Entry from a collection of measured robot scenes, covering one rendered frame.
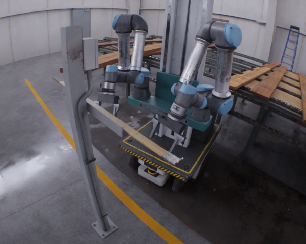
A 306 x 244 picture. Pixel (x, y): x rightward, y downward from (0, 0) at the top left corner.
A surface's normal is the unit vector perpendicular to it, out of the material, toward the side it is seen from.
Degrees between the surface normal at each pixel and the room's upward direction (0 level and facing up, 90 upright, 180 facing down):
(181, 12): 90
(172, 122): 67
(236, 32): 82
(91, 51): 90
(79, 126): 90
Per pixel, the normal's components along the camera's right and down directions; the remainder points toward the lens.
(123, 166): 0.07, -0.85
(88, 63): 0.72, 0.40
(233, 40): 0.52, 0.36
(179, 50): -0.55, 0.40
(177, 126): -0.53, 0.00
